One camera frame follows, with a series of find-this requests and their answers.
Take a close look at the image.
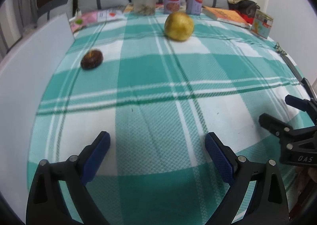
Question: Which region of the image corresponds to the yellow-green pear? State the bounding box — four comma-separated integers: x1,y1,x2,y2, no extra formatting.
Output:
164,12,195,42

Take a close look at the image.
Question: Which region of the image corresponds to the dark brown round fruit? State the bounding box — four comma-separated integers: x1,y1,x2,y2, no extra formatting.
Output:
81,49,103,70

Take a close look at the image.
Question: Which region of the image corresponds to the colourful small box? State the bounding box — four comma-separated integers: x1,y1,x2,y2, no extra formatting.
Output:
250,9,273,39

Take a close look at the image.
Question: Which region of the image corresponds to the orange book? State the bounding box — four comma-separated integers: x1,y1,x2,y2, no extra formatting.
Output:
202,6,250,29

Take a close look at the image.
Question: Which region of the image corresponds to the teal white checked cloth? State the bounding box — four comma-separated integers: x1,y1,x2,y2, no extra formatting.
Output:
27,12,312,224

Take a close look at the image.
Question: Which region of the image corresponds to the purple tin can right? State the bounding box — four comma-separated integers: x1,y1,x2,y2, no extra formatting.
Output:
186,0,203,15

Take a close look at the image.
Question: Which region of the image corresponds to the clear plastic jar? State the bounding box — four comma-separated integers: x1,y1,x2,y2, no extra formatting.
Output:
132,0,156,16

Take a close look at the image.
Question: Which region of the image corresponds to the pink booklet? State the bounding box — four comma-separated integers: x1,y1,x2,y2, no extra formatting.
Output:
70,9,126,33

